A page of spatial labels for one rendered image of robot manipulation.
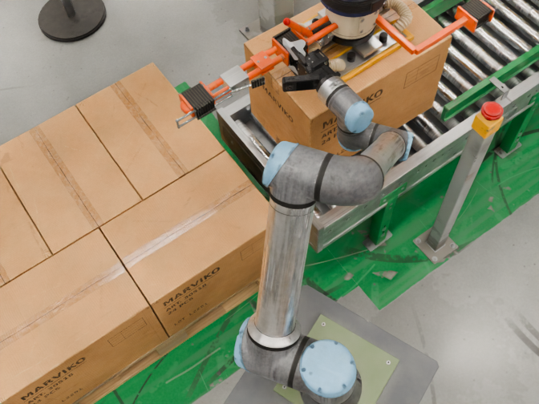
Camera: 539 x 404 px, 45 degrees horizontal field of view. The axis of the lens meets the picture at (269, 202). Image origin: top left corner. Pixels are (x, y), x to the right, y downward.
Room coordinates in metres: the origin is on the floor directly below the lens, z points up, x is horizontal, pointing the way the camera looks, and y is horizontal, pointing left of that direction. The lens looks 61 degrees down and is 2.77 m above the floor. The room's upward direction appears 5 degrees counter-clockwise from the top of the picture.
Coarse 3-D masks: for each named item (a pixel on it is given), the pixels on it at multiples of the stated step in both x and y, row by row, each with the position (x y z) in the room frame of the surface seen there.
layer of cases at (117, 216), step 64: (64, 128) 1.68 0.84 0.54; (128, 128) 1.65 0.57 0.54; (192, 128) 1.62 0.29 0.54; (0, 192) 1.39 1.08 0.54; (64, 192) 1.36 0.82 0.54; (128, 192) 1.33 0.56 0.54; (192, 192) 1.31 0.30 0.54; (256, 192) 1.28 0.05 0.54; (0, 256) 1.10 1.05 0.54; (64, 256) 1.08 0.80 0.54; (128, 256) 1.05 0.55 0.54; (192, 256) 1.03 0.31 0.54; (256, 256) 1.09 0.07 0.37; (0, 320) 0.84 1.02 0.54; (64, 320) 0.82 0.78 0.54; (128, 320) 0.80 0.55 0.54; (192, 320) 0.91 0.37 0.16; (0, 384) 0.61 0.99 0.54; (64, 384) 0.64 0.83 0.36
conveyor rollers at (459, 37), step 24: (504, 24) 2.04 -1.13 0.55; (528, 24) 2.02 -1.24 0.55; (480, 48) 1.91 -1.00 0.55; (504, 48) 1.90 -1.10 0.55; (528, 48) 1.89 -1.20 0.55; (456, 72) 1.79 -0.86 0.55; (480, 72) 1.77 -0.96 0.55; (528, 72) 1.76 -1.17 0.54; (456, 96) 1.66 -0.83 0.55; (240, 120) 1.64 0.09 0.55; (456, 120) 1.54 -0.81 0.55
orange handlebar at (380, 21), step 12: (312, 24) 1.50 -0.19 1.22; (336, 24) 1.49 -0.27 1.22; (384, 24) 1.47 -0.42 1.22; (456, 24) 1.44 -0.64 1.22; (312, 36) 1.44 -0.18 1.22; (396, 36) 1.41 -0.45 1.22; (432, 36) 1.40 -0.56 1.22; (444, 36) 1.40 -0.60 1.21; (276, 48) 1.41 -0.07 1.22; (408, 48) 1.36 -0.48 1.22; (420, 48) 1.35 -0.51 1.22; (252, 60) 1.37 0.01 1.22; (264, 60) 1.36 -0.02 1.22; (276, 60) 1.36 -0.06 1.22; (252, 72) 1.32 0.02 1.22; (264, 72) 1.33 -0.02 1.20; (216, 84) 1.29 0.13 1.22; (180, 108) 1.21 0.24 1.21
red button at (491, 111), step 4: (484, 104) 1.25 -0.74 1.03; (488, 104) 1.25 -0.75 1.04; (492, 104) 1.25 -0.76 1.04; (496, 104) 1.25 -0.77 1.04; (484, 108) 1.23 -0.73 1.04; (488, 108) 1.23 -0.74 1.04; (492, 108) 1.23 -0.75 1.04; (496, 108) 1.23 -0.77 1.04; (500, 108) 1.23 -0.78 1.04; (484, 112) 1.22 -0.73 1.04; (488, 112) 1.22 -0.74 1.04; (492, 112) 1.21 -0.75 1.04; (496, 112) 1.21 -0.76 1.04; (500, 112) 1.21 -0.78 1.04; (484, 116) 1.21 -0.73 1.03; (488, 116) 1.20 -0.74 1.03; (492, 116) 1.20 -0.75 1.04; (496, 116) 1.20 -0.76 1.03; (500, 116) 1.20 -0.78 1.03; (488, 120) 1.21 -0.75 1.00
